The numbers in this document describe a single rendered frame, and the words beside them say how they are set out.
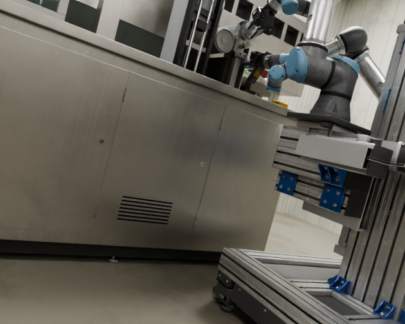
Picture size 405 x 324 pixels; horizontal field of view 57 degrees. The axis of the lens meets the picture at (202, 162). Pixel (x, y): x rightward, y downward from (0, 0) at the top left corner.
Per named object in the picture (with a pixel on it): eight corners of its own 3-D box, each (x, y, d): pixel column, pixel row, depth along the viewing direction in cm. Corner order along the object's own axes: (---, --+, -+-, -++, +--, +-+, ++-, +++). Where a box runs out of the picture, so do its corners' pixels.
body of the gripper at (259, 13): (260, 20, 203) (276, 3, 195) (264, 31, 199) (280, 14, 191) (250, 14, 198) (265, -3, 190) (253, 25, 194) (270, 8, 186)
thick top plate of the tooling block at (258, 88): (249, 89, 210) (252, 79, 210) (209, 87, 243) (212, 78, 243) (269, 98, 219) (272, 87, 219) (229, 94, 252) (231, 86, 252)
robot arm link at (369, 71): (403, 132, 172) (335, 37, 177) (393, 135, 187) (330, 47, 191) (427, 117, 170) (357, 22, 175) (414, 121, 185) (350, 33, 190)
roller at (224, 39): (213, 47, 196) (219, 24, 196) (189, 49, 217) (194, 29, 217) (231, 54, 203) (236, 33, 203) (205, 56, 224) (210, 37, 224)
